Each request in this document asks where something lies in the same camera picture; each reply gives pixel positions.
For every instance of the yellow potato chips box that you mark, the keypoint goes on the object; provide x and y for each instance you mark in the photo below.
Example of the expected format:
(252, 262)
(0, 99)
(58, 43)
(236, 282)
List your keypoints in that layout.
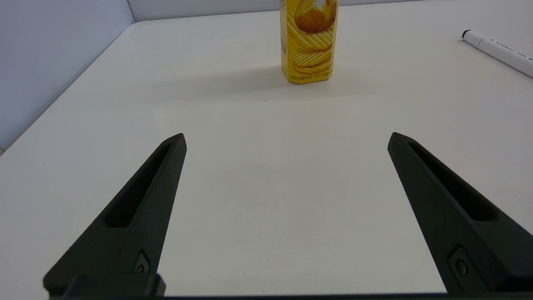
(310, 46)

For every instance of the white marker with black cap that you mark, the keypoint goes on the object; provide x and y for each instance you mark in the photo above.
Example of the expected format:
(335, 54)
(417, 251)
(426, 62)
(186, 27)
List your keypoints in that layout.
(499, 51)

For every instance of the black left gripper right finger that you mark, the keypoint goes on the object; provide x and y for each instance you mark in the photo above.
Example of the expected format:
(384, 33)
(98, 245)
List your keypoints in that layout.
(449, 225)

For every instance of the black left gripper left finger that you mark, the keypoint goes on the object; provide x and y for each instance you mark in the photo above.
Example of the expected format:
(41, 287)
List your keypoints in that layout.
(137, 225)

